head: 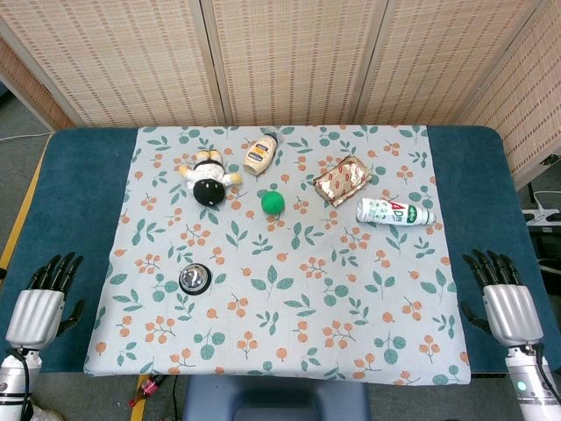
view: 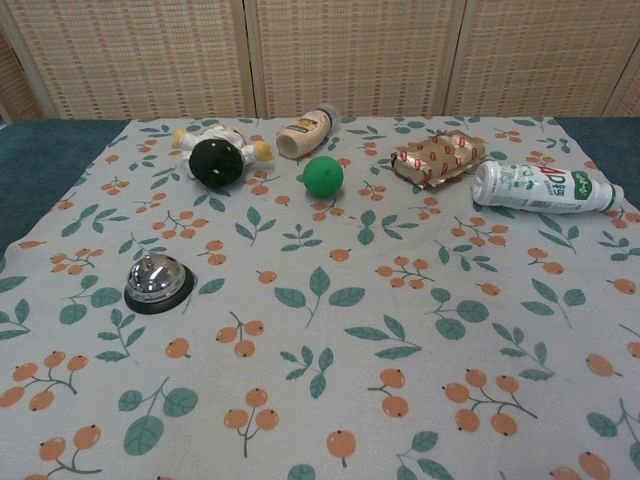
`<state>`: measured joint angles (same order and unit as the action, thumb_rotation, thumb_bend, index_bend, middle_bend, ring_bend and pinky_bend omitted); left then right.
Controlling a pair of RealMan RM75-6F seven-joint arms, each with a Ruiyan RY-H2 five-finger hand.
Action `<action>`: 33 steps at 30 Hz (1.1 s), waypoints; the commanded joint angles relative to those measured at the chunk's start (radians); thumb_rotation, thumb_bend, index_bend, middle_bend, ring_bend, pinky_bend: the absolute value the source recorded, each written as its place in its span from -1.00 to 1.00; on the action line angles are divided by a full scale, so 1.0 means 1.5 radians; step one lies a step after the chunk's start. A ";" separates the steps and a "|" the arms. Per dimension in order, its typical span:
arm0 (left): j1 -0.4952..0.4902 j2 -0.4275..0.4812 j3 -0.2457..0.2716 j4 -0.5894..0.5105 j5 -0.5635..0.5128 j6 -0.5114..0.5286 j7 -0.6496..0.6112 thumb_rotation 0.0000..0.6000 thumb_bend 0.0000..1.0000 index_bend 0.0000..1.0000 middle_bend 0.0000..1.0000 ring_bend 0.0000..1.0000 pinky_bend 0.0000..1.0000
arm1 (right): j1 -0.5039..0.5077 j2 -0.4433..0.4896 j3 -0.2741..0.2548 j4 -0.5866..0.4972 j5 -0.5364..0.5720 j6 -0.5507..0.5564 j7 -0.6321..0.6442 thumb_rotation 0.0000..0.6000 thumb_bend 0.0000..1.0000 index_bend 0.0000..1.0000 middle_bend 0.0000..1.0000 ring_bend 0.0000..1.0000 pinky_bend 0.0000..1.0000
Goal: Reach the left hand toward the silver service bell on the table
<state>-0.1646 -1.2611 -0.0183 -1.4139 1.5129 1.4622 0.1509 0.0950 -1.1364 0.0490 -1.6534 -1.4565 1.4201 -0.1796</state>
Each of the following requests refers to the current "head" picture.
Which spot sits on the red cola bottle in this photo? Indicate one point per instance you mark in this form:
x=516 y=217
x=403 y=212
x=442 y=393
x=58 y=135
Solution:
x=146 y=389

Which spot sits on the silver call bell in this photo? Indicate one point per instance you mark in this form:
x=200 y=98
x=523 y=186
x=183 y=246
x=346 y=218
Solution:
x=195 y=278

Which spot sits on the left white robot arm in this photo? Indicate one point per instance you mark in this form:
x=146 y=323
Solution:
x=15 y=381

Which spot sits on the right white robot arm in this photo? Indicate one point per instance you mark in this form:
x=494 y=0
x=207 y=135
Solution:
x=532 y=381

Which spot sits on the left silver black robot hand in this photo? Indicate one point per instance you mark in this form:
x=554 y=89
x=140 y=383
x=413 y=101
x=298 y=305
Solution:
x=37 y=309

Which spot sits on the green ball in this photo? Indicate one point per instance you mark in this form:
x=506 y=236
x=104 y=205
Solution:
x=272 y=202

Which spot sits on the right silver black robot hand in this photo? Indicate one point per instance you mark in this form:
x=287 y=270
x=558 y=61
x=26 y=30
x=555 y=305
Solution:
x=513 y=309

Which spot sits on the bamboo folding screen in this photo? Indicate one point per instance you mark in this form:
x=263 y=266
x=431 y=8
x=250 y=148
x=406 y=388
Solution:
x=280 y=61

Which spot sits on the floral patterned tablecloth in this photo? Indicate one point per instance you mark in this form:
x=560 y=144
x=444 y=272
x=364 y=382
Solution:
x=280 y=250

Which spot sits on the white green drink bottle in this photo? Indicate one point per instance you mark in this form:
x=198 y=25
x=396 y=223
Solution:
x=394 y=212

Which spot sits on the beige mayonnaise squeeze bottle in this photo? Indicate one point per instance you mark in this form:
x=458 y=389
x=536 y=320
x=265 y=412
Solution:
x=261 y=154

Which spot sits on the gold red snack packet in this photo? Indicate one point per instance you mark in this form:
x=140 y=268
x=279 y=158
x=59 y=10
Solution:
x=342 y=180

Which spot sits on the plush doll black head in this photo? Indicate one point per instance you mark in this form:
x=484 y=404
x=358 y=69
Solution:
x=209 y=177

